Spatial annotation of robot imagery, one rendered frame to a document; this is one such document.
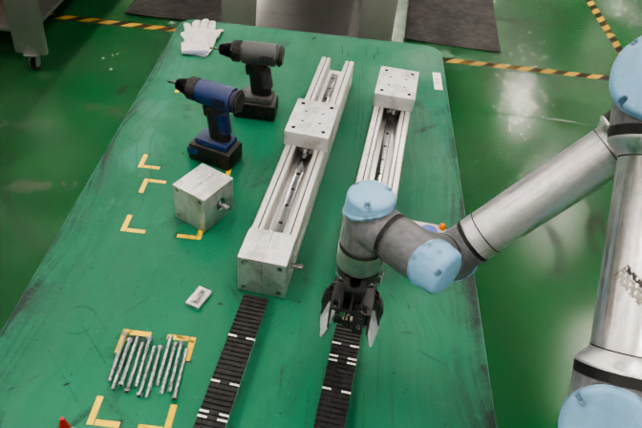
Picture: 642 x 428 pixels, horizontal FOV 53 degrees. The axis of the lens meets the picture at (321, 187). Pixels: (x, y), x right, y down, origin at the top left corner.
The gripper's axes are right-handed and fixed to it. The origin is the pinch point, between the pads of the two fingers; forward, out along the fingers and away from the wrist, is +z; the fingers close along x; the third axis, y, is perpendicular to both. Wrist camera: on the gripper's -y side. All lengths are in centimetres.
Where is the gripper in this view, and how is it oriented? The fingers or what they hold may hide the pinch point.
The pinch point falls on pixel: (348, 331)
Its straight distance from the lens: 123.2
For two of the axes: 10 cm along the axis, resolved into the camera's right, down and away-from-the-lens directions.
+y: -1.9, 6.1, -7.7
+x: 9.8, 1.8, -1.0
